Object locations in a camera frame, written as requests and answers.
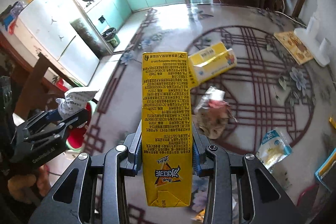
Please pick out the person left hand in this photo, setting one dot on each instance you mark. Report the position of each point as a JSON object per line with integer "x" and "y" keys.
{"x": 18, "y": 184}

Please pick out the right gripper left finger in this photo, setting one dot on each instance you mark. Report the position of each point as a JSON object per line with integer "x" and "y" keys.
{"x": 72, "y": 198}

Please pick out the yellow white wrapper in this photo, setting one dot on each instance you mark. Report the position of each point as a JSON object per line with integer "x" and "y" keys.
{"x": 200, "y": 216}

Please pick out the blue white snack bag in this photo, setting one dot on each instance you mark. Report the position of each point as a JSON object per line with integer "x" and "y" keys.
{"x": 273, "y": 148}

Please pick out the green trash bin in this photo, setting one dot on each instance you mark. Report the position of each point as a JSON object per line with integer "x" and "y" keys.
{"x": 110, "y": 36}

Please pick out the yellow bear cardboard box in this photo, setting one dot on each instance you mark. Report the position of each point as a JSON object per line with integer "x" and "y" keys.
{"x": 209, "y": 63}

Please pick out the white refrigerator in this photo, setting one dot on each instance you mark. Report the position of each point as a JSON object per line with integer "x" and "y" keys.
{"x": 42, "y": 27}

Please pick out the yellow patterned coaster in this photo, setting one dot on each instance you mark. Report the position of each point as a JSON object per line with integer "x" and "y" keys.
{"x": 294, "y": 46}

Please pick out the silver foil wrapper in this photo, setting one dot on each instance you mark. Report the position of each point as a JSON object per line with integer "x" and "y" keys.
{"x": 74, "y": 100}

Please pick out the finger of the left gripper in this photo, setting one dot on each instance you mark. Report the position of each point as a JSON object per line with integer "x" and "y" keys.
{"x": 43, "y": 119}
{"x": 68, "y": 121}

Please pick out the brown paper bag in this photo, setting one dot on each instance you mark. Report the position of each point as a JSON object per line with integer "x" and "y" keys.
{"x": 212, "y": 113}

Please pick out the blue yellow box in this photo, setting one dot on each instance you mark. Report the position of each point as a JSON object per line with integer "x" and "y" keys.
{"x": 326, "y": 174}

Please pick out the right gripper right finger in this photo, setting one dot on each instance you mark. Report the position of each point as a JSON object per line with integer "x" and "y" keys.
{"x": 261, "y": 199}

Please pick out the yellow iced tea carton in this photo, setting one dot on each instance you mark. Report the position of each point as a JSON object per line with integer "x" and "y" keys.
{"x": 166, "y": 125}

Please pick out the white plastic stand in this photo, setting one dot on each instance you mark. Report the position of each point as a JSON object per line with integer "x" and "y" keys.
{"x": 308, "y": 36}

